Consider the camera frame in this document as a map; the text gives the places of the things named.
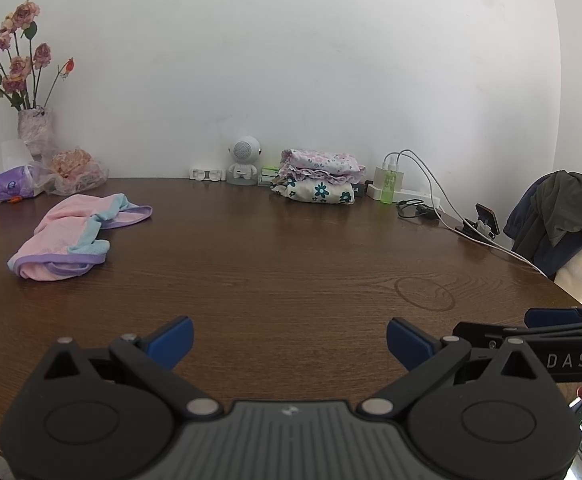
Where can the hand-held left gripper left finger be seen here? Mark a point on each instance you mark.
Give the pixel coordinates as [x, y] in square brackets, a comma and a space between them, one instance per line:
[173, 342]

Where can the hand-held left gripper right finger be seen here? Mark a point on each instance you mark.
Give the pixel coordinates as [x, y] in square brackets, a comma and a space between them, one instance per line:
[408, 342]

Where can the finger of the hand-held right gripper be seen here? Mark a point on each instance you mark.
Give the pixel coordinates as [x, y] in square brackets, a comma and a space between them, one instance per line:
[551, 317]
[476, 331]

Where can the pink floral dress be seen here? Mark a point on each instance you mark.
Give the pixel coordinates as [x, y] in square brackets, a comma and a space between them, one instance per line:
[321, 160]

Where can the navy jacket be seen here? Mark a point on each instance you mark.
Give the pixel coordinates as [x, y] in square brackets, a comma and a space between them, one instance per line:
[526, 230]

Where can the black phone clamp stand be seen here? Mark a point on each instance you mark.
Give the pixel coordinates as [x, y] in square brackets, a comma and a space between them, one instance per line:
[473, 230]

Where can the brown-backed phone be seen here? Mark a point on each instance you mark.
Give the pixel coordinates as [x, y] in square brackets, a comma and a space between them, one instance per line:
[488, 217]

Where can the white power strip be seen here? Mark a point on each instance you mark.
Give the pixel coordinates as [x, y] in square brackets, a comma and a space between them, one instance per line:
[413, 196]

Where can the pink blue purple shirt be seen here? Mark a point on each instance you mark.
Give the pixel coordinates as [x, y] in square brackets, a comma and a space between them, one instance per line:
[66, 230]

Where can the green spray bottle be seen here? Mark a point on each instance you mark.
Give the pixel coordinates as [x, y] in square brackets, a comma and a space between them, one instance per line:
[388, 187]

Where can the black and red box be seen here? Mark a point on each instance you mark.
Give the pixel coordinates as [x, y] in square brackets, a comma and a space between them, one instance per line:
[358, 190]

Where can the white charger adapter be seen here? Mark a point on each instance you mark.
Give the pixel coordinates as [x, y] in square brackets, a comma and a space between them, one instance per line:
[378, 177]

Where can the white plastic clip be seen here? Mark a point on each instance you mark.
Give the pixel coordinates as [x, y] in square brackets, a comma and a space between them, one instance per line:
[206, 175]

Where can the folded white teal-flower garment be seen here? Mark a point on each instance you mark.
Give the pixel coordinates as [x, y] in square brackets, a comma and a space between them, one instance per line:
[321, 193]

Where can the plastic bag of dried flowers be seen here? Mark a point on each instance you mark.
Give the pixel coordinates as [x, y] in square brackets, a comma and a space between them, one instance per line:
[73, 170]

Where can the white robot speaker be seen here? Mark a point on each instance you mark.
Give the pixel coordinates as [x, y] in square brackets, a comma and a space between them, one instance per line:
[243, 155]

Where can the purple tissue pack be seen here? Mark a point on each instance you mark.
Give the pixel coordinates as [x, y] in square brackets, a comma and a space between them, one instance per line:
[16, 185]

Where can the lavender lace vase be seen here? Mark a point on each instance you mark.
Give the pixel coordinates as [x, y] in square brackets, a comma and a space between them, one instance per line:
[36, 130]

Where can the dried pink rose bouquet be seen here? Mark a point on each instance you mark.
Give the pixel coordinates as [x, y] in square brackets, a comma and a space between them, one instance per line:
[16, 67]

